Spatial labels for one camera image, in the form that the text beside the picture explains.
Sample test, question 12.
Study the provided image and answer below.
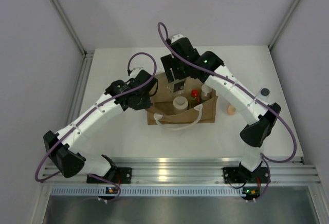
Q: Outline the clear bottle black cap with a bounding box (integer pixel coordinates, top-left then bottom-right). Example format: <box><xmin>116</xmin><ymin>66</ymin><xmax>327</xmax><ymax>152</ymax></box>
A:
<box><xmin>168</xmin><ymin>80</ymin><xmax>185</xmax><ymax>98</ymax></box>

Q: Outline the round white jar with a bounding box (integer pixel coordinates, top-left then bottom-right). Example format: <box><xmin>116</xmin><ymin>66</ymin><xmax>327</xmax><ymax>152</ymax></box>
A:
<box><xmin>173</xmin><ymin>96</ymin><xmax>189</xmax><ymax>114</ymax></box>

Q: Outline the brown canvas tote bag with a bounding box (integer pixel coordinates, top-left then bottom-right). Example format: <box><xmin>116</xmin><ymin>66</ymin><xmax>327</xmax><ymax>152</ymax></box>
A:
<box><xmin>146</xmin><ymin>72</ymin><xmax>218</xmax><ymax>125</ymax></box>

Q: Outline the yellow bottle red cap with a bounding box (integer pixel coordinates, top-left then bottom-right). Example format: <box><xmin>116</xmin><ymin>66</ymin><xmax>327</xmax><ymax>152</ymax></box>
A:
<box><xmin>189</xmin><ymin>89</ymin><xmax>200</xmax><ymax>108</ymax></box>

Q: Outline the orange bottle pink cap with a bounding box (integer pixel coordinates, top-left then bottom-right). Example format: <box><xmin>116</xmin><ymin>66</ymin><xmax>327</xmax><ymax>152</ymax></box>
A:
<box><xmin>226</xmin><ymin>103</ymin><xmax>236</xmax><ymax>115</ymax></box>

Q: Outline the white bottle dark cap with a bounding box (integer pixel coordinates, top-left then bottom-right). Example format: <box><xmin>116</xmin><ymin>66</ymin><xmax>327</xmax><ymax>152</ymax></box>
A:
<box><xmin>256</xmin><ymin>88</ymin><xmax>270</xmax><ymax>102</ymax></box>

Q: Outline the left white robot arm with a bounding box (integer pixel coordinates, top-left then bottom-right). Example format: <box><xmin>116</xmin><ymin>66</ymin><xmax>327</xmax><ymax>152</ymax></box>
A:
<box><xmin>43</xmin><ymin>68</ymin><xmax>158</xmax><ymax>183</ymax></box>

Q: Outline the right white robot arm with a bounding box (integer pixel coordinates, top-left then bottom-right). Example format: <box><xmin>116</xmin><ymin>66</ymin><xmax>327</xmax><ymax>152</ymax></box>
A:
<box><xmin>162</xmin><ymin>34</ymin><xmax>281</xmax><ymax>182</ymax></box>

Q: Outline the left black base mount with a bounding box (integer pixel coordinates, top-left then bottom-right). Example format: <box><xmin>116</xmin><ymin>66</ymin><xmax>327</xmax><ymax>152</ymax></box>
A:
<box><xmin>100</xmin><ymin>167</ymin><xmax>132</xmax><ymax>184</ymax></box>

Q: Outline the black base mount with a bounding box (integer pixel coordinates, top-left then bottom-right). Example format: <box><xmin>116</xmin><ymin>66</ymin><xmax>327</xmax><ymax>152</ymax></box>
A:
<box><xmin>100</xmin><ymin>167</ymin><xmax>132</xmax><ymax>184</ymax></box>
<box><xmin>223</xmin><ymin>166</ymin><xmax>269</xmax><ymax>184</ymax></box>

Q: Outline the slotted grey cable duct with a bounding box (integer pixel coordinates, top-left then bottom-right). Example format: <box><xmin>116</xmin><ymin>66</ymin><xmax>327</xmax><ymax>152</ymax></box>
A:
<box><xmin>51</xmin><ymin>186</ymin><xmax>256</xmax><ymax>197</ymax></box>

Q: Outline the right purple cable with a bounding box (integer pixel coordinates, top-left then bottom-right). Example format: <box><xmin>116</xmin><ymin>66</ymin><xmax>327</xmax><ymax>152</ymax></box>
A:
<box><xmin>157</xmin><ymin>22</ymin><xmax>298</xmax><ymax>163</ymax></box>

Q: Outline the purple cable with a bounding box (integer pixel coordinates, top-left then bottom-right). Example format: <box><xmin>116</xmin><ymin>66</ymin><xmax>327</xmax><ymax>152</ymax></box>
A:
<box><xmin>34</xmin><ymin>52</ymin><xmax>157</xmax><ymax>182</ymax></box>
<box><xmin>157</xmin><ymin>22</ymin><xmax>298</xmax><ymax>163</ymax></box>

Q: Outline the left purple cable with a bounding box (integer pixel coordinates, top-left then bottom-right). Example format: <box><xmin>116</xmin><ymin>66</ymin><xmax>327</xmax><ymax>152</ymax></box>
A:
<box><xmin>34</xmin><ymin>52</ymin><xmax>157</xmax><ymax>182</ymax></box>

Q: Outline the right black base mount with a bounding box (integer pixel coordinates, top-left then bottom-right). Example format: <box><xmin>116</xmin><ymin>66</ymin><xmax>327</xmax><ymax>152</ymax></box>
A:
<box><xmin>223</xmin><ymin>166</ymin><xmax>269</xmax><ymax>184</ymax></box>

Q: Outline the aluminium mounting rail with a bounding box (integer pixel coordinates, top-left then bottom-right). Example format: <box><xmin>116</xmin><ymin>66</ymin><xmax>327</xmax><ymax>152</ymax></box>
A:
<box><xmin>41</xmin><ymin>156</ymin><xmax>321</xmax><ymax>186</ymax></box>

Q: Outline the left aluminium frame post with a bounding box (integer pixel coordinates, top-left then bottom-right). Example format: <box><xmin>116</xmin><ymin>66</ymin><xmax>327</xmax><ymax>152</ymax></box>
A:
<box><xmin>50</xmin><ymin>0</ymin><xmax>86</xmax><ymax>56</ymax></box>

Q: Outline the aluminium frame post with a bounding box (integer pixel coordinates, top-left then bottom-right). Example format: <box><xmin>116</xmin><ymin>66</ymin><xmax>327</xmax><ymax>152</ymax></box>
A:
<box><xmin>268</xmin><ymin>0</ymin><xmax>302</xmax><ymax>51</ymax></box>
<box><xmin>50</xmin><ymin>0</ymin><xmax>86</xmax><ymax>56</ymax></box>

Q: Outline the right aluminium frame post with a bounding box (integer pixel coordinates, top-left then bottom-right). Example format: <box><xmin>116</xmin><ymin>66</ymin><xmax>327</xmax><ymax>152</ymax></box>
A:
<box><xmin>268</xmin><ymin>0</ymin><xmax>302</xmax><ymax>51</ymax></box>

